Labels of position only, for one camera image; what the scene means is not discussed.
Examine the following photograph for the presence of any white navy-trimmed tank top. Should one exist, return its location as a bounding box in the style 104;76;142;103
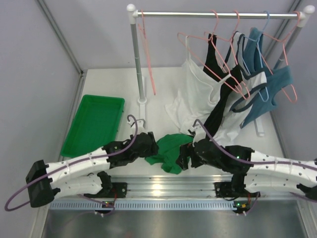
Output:
214;31;267;146

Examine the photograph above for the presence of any white rack left foot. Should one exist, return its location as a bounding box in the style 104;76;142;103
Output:
138;76;148;129

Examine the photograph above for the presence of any green plastic tray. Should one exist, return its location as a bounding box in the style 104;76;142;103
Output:
60;95;125;158

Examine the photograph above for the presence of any pink hanger with camisole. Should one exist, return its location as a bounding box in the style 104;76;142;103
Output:
177;10;243;95

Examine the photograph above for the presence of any white camisole top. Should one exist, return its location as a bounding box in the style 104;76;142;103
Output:
165;37;231;134

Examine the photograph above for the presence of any perforated grey cable duct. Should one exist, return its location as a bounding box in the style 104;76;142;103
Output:
49;199;250;212

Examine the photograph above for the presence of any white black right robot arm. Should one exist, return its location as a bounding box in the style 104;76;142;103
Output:
176;139;317;201

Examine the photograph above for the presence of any empty pink hanger left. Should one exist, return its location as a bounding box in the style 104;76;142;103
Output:
138;10;157;95

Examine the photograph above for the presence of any aluminium mounting rail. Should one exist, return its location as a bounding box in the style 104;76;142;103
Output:
111;176;231;199

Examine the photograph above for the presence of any white rack foot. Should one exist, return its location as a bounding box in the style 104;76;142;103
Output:
138;76;148;129
254;117;265;137

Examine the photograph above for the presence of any pink hanger with black top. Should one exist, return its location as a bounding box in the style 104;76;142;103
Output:
209;9;251;100

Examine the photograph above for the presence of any black tank top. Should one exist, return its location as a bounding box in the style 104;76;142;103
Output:
203;35;233;137

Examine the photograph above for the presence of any metal clothes rack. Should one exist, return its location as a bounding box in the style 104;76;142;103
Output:
126;4;315;105

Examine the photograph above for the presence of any white rack right foot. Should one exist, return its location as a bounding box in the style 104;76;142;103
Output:
254;117;265;137

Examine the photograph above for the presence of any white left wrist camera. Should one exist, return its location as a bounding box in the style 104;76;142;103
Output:
128;119;147;135

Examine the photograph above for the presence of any pink hanger far right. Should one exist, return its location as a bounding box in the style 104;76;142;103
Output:
263;11;301;104

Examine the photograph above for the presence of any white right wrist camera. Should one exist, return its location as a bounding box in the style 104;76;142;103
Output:
188;121;206;144

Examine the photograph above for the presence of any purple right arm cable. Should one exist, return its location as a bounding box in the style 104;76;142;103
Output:
193;119;317;172

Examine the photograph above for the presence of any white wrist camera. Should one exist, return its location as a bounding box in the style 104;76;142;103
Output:
128;119;147;135
188;121;206;144

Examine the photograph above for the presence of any teal tank top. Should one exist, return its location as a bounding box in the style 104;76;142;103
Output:
242;27;293;127

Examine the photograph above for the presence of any green tank top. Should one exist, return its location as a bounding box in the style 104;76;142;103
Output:
145;133;193;175

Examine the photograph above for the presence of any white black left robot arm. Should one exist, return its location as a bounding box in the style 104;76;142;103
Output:
26;132;159;208

